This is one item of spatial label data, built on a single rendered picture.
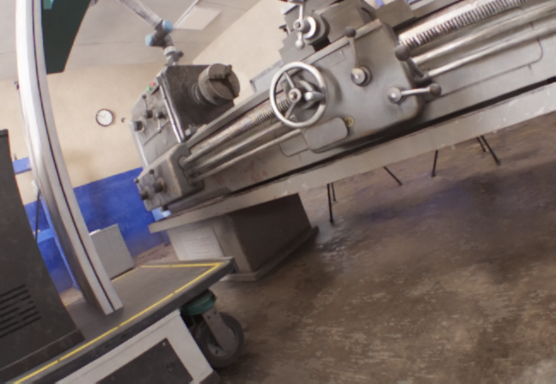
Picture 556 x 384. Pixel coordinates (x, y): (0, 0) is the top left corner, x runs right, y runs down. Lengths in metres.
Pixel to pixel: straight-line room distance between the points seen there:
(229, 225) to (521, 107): 1.33
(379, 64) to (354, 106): 0.15
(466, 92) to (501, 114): 0.21
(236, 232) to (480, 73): 1.28
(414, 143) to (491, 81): 0.34
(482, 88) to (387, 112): 0.34
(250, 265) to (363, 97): 1.05
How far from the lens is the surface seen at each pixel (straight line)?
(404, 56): 0.71
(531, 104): 0.83
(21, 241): 0.72
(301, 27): 0.85
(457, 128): 0.82
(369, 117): 0.86
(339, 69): 0.89
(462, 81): 0.98
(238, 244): 1.52
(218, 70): 1.76
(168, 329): 0.73
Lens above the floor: 0.52
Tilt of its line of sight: 2 degrees down
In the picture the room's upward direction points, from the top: 22 degrees counter-clockwise
